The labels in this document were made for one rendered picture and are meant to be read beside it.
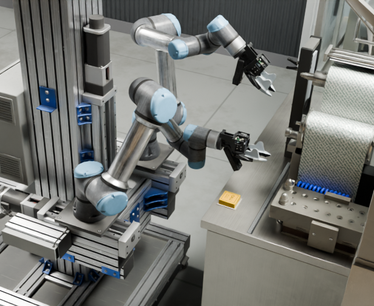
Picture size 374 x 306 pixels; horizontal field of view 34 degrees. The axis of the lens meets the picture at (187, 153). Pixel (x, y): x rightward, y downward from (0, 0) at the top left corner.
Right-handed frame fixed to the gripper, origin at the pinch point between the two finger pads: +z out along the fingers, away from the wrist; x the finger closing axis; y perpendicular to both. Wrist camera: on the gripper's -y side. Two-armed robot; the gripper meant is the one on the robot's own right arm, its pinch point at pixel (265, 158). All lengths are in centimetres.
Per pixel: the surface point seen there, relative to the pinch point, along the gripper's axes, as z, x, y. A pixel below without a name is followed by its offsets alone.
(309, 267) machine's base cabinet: 29.1, -25.9, -24.6
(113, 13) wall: -254, 306, -91
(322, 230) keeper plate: 30.4, -21.9, -8.8
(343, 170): 30.8, -0.2, 4.8
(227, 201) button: -9.8, -13.2, -16.6
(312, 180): 20.0, -0.2, -3.6
